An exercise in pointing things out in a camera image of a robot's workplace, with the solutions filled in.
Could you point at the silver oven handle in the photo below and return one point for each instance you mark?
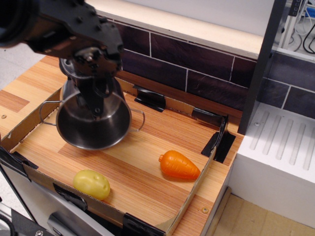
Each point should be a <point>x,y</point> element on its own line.
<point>60,228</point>

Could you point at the stainless steel pot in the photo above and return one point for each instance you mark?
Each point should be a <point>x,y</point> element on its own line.
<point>77,126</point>

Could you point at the orange plastic carrot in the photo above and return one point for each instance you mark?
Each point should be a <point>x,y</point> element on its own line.
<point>175,164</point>

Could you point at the white sink drainboard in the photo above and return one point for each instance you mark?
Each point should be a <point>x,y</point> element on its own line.
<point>275,165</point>

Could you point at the cardboard fence with black tape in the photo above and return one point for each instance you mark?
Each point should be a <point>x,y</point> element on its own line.
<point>139,189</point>

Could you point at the yellow plastic potato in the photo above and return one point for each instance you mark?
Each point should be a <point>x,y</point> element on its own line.
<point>92,183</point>

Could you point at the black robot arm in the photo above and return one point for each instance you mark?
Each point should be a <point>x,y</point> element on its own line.
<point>57,28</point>

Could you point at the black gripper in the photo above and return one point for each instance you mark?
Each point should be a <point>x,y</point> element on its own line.
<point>93,67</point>

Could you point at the wooden shelf with grey frame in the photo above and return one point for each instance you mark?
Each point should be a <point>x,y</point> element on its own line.
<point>212,67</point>

